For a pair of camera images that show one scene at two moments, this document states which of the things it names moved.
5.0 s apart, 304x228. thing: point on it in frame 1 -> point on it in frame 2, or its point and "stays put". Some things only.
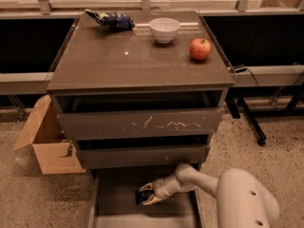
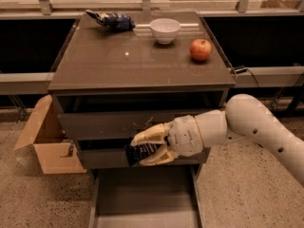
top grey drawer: [132, 124] stays put
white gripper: [164, 189] -> [184, 136]
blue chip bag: [114, 20] stays put
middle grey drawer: [142, 157] stays put
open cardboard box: [44, 130] stays put
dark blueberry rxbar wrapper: [142, 196] -> [134, 153]
